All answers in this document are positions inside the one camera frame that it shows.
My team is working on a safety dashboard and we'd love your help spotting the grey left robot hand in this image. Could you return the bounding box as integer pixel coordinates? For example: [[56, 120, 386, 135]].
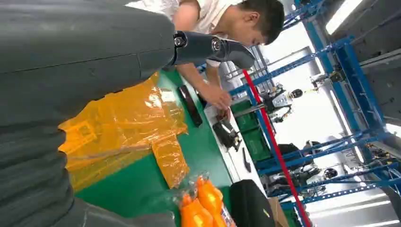
[[0, 0, 257, 129]]

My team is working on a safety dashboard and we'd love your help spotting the orange drink bottle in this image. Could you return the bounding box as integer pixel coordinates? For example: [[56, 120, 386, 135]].
[[195, 175, 237, 227], [178, 192, 216, 227]]

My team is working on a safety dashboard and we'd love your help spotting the yellow plastic sheet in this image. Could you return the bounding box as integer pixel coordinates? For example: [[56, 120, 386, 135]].
[[58, 72, 191, 192]]

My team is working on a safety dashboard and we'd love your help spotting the black smartphone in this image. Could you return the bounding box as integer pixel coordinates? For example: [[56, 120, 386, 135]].
[[242, 147, 252, 174], [177, 85, 204, 128]]

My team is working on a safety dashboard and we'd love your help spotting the person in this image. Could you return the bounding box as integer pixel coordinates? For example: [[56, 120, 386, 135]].
[[125, 0, 286, 122]]

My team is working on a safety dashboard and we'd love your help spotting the green table mat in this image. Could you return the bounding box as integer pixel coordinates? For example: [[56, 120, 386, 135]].
[[74, 69, 235, 227]]

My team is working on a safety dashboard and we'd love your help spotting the black label printer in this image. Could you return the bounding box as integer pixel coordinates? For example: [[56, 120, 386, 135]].
[[212, 118, 243, 153]]

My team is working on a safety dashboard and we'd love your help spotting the green plastic crate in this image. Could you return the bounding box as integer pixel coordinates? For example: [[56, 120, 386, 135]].
[[242, 128, 272, 163], [231, 99, 261, 133]]

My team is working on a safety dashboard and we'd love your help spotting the white table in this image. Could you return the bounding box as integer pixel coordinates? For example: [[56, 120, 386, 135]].
[[203, 103, 268, 199]]

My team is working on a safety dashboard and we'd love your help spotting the white humanoid robot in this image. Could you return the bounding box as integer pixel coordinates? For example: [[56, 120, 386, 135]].
[[262, 84, 304, 123]]

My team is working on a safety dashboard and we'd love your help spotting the red pole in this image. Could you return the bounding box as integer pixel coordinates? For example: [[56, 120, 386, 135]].
[[243, 69, 313, 227]]

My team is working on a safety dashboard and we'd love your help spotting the black zip bag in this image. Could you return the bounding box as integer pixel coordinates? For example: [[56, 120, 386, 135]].
[[229, 179, 277, 227]]

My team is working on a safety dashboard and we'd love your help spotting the cardboard box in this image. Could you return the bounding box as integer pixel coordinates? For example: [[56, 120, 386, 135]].
[[268, 196, 290, 227]]

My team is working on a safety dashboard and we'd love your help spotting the ceiling light panel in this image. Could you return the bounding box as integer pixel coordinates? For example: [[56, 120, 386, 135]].
[[325, 0, 364, 35]]

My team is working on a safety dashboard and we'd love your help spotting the blue metal rack frame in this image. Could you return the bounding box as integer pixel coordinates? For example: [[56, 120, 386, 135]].
[[228, 0, 401, 227]]

